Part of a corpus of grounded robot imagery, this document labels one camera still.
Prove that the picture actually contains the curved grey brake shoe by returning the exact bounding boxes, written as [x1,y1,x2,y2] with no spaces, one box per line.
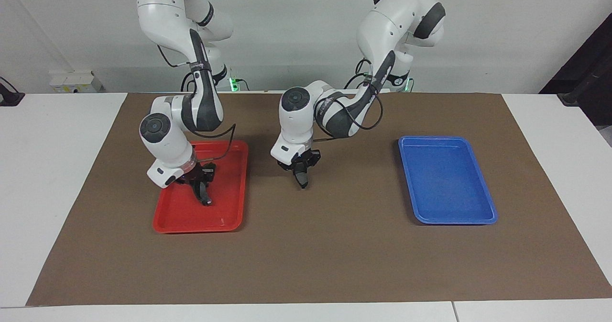
[194,167,216,207]

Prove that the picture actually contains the small dark brake pad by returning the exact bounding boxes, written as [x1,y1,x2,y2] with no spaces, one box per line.
[294,162,309,189]

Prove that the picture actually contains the red plastic tray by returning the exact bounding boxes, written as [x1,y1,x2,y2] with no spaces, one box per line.
[153,140,250,234]

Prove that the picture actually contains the brown table mat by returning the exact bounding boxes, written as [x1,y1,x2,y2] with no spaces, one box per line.
[26,92,612,307]

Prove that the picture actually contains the blue plastic tray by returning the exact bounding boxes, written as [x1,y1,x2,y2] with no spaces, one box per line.
[398,135,499,225]

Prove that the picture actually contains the black table clamp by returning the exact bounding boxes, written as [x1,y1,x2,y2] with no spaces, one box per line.
[0,77,25,106]

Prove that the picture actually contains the dark furniture piece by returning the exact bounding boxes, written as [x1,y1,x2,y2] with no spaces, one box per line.
[539,13,612,145]

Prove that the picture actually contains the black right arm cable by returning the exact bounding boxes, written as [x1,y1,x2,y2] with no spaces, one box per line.
[157,44,237,165]

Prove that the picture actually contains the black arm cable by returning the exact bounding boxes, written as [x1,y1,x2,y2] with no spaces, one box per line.
[313,59,384,144]
[157,44,237,165]

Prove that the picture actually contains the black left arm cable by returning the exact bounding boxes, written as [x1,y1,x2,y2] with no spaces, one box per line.
[313,59,384,144]

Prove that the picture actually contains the black left base cable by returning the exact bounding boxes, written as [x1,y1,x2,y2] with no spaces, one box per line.
[343,58,374,91]

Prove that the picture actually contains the white wall socket box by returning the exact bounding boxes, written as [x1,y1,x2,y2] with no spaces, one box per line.
[49,71,103,94]

